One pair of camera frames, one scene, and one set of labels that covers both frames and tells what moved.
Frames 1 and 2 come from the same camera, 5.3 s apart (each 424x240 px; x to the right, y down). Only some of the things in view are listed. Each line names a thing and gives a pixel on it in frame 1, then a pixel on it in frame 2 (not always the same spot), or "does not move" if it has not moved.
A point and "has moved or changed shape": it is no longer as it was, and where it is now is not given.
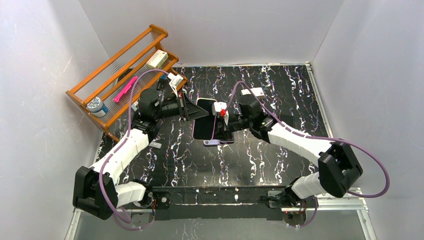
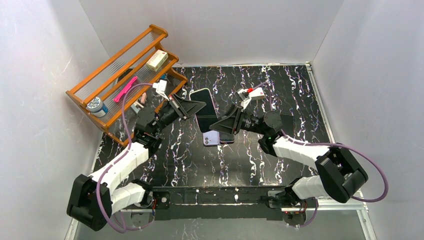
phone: x=204 y=128 has moved or changed shape
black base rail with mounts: x=224 y=203 does not move
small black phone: x=288 y=119 does not move
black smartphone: x=227 y=139 does not move
